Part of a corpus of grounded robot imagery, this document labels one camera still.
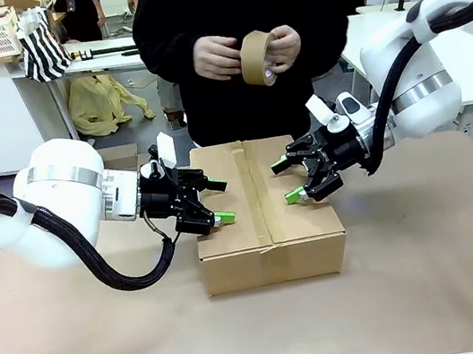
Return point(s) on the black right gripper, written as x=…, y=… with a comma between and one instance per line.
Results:
x=347, y=149

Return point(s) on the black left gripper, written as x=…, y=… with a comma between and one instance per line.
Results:
x=160, y=194

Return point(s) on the brown cardboard box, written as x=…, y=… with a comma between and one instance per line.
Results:
x=233, y=268

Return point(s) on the brown packing tape roll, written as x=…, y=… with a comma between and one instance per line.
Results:
x=251, y=61

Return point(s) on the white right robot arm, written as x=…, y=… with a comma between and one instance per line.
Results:
x=425, y=109

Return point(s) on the person's right forearm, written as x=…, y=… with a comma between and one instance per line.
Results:
x=162, y=57

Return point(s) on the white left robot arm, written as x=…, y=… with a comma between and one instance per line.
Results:
x=58, y=170

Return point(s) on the person's left forearm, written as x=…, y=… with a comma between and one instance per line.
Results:
x=323, y=44

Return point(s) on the person's left hand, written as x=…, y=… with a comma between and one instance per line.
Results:
x=287, y=48

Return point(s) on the person's right hand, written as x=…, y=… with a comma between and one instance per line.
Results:
x=216, y=57

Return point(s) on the brown tape strip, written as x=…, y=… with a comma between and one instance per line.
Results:
x=255, y=192

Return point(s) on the yellow cloth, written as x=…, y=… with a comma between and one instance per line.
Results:
x=93, y=105

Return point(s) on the white rectangular table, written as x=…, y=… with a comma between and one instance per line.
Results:
x=108, y=63

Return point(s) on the black folded tripod pole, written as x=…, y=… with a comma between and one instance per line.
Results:
x=106, y=51

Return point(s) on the black white striped bag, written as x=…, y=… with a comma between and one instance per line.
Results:
x=43, y=48

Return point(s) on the bystander in dark clothes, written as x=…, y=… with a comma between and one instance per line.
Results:
x=75, y=13

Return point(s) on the bystander in light blue shirt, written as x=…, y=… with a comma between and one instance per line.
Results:
x=97, y=0

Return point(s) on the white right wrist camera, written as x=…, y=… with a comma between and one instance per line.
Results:
x=321, y=110

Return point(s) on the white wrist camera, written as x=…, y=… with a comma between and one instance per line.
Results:
x=166, y=149
x=321, y=110

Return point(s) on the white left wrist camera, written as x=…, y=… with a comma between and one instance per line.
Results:
x=166, y=149

